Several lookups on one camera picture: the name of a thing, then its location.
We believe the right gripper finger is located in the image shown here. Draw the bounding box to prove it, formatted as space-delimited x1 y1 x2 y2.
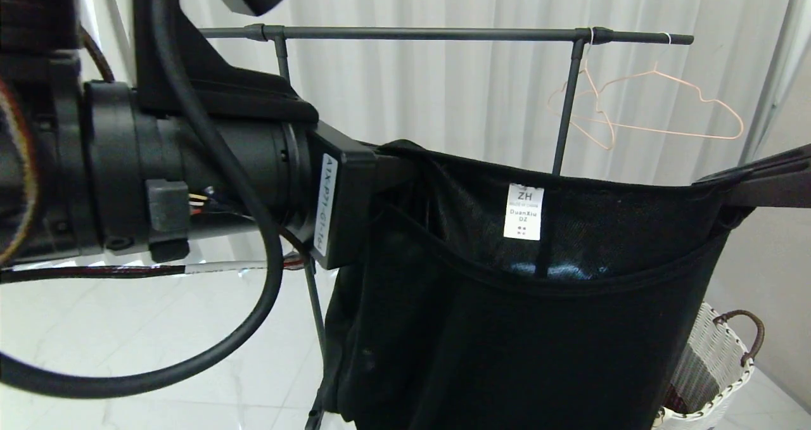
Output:
696 144 811 188
725 186 811 208

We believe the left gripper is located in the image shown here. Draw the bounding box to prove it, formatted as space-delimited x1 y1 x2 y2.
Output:
82 79 379 272

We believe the pink clothes hanger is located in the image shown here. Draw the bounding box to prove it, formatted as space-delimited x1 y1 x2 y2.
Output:
596 41 745 141
548 41 616 151

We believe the black garment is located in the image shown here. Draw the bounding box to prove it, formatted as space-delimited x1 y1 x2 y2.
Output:
323 140 755 430

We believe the white laundry basket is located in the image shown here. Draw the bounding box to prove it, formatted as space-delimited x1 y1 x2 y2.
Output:
653 300 765 430

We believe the black clothes rack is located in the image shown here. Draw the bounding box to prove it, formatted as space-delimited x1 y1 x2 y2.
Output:
200 23 694 430

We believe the white curtain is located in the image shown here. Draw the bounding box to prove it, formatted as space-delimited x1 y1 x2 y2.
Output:
75 0 811 263

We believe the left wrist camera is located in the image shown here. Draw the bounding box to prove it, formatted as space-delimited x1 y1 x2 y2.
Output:
130 0 319 125

